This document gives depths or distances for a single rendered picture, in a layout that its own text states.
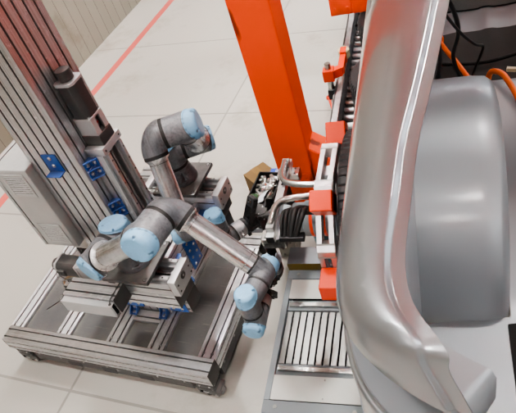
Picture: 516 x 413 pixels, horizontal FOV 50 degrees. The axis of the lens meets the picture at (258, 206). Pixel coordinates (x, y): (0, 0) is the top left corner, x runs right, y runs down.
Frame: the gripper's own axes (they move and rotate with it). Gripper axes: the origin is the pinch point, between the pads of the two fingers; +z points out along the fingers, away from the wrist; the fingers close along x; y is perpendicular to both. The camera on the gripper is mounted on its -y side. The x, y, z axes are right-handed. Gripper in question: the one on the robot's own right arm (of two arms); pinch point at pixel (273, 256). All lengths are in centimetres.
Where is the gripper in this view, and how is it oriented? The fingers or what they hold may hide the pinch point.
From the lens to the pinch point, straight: 209.6
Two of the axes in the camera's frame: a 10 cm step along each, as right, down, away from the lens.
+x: -9.5, 0.4, 3.2
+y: -2.6, -7.0, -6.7
